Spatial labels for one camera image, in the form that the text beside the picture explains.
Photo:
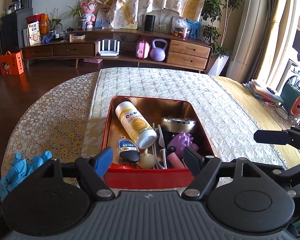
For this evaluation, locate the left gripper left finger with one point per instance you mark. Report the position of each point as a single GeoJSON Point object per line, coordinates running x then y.
{"type": "Point", "coordinates": [90, 175]}

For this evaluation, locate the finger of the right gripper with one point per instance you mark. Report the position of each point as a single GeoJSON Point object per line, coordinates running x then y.
{"type": "Point", "coordinates": [282, 137]}

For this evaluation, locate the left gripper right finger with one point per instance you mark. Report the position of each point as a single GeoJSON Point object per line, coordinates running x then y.
{"type": "Point", "coordinates": [205, 171]}

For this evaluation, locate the pink tube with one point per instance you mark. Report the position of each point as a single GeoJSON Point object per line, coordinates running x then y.
{"type": "Point", "coordinates": [175, 161]}

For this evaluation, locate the purple spiky toy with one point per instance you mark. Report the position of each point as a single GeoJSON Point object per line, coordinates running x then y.
{"type": "Point", "coordinates": [179, 142]}

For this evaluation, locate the black white small bottle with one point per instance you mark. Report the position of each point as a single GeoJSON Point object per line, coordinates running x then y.
{"type": "Point", "coordinates": [127, 150]}

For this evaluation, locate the white sunglasses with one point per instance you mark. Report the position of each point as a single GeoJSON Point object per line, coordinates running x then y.
{"type": "Point", "coordinates": [159, 148]}

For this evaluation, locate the beige garlic shaped toy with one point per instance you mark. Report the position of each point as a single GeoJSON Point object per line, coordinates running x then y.
{"type": "Point", "coordinates": [146, 160]}

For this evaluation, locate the gold round tin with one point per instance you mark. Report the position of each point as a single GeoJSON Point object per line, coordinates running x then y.
{"type": "Point", "coordinates": [178, 125]}

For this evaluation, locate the white yellow bottle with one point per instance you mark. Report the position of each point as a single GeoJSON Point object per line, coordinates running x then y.
{"type": "Point", "coordinates": [136, 126]}

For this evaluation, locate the red metal tin box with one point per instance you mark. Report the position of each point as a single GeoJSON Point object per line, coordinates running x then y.
{"type": "Point", "coordinates": [153, 110]}

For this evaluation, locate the red paper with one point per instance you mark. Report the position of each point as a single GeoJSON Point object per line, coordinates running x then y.
{"type": "Point", "coordinates": [122, 166]}

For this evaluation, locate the yellow table runner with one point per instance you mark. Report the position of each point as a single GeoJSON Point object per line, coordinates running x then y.
{"type": "Point", "coordinates": [265, 121]}

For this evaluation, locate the round coaster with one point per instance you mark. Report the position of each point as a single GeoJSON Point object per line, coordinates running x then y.
{"type": "Point", "coordinates": [281, 112]}

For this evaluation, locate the white quilted table mat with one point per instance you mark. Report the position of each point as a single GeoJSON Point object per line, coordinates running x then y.
{"type": "Point", "coordinates": [223, 128]}

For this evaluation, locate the green orange tissue box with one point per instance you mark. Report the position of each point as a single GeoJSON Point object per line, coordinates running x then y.
{"type": "Point", "coordinates": [291, 100]}

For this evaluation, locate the stack of books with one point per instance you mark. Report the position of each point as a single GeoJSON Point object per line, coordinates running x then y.
{"type": "Point", "coordinates": [259, 91]}

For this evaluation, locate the blue glove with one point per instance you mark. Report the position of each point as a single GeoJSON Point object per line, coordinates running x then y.
{"type": "Point", "coordinates": [20, 170]}

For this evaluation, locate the white standing air conditioner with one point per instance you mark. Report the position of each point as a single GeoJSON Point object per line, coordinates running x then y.
{"type": "Point", "coordinates": [248, 40]}

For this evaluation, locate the white router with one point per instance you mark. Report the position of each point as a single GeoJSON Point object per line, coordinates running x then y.
{"type": "Point", "coordinates": [109, 48]}

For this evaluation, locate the purple kettlebell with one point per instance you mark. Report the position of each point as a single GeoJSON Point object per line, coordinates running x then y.
{"type": "Point", "coordinates": [157, 53]}

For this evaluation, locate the wooden tv cabinet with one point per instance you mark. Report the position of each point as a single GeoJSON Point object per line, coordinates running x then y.
{"type": "Point", "coordinates": [181, 52]}

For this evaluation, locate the orange gift bag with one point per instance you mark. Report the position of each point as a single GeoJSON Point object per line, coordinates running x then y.
{"type": "Point", "coordinates": [11, 64]}

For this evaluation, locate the tall green plant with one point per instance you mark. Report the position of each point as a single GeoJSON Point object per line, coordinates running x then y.
{"type": "Point", "coordinates": [216, 14]}

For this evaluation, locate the bag of fruit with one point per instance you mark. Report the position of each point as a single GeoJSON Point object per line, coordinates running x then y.
{"type": "Point", "coordinates": [180, 27]}

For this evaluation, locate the snack box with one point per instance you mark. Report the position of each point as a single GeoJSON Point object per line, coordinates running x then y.
{"type": "Point", "coordinates": [34, 33]}

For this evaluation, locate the black speaker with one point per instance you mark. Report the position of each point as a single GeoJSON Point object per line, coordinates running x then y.
{"type": "Point", "coordinates": [149, 23]}

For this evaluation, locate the pink plush doll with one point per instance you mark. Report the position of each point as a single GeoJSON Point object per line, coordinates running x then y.
{"type": "Point", "coordinates": [88, 8]}

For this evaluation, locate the black cabinet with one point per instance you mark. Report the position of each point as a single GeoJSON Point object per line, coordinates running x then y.
{"type": "Point", "coordinates": [11, 30]}

